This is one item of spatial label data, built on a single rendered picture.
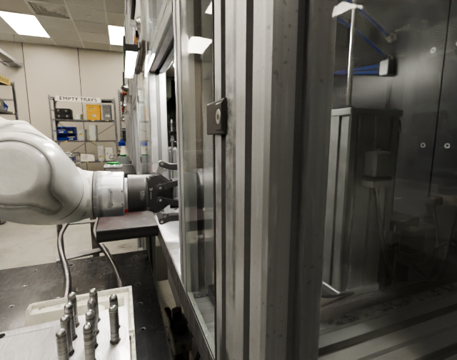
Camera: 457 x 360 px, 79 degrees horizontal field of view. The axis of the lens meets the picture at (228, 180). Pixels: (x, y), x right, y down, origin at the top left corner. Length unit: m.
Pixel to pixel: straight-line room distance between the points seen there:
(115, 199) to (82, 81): 7.73
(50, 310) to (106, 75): 7.87
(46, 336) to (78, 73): 8.03
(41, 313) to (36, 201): 0.19
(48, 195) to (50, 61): 8.07
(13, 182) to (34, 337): 0.16
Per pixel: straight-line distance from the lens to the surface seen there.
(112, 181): 0.56
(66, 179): 0.40
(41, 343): 0.36
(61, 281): 1.05
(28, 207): 0.38
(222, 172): 0.22
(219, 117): 0.21
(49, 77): 8.36
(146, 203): 0.57
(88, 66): 8.30
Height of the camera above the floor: 1.12
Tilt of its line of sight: 9 degrees down
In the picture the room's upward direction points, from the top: straight up
